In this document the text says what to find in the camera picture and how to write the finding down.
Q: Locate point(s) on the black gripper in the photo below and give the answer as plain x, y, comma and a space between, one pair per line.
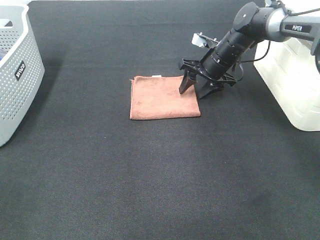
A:
213, 67

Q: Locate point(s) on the pink-brown towel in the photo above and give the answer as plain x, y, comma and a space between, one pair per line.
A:
158, 97

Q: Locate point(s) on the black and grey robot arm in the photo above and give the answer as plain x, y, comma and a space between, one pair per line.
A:
251, 25

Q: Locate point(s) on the white plastic basket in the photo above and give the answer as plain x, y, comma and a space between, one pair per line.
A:
289, 71

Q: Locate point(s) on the grey perforated laundry basket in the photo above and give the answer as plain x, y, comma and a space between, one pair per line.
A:
21, 68

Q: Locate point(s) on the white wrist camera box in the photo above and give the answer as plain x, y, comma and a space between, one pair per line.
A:
199, 40

